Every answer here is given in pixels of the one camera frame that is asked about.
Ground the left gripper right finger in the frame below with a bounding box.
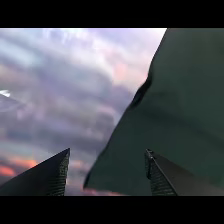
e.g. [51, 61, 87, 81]
[144, 148, 224, 197]

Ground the dark green garment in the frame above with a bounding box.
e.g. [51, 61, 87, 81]
[83, 28, 224, 197]

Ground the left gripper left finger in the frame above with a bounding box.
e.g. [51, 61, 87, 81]
[0, 148, 71, 197]

